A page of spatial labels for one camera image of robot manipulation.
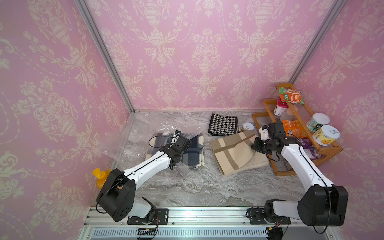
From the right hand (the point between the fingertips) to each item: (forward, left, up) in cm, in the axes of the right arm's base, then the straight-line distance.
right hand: (253, 145), depth 84 cm
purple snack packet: (-6, -28, +3) cm, 28 cm away
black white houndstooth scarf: (+24, +13, -10) cm, 28 cm away
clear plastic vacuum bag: (+21, +72, -12) cm, 76 cm away
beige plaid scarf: (+1, +10, -8) cm, 13 cm away
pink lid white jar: (+20, -20, +9) cm, 30 cm away
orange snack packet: (+7, -24, +4) cm, 25 cm away
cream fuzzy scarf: (-5, -4, -8) cm, 11 cm away
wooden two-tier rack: (+34, -22, -11) cm, 42 cm away
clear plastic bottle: (+14, -23, +8) cm, 28 cm away
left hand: (+2, +46, -3) cm, 46 cm away
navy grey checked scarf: (0, +34, -8) cm, 35 cm away
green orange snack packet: (+20, -22, +18) cm, 35 cm away
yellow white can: (-9, -24, +19) cm, 32 cm away
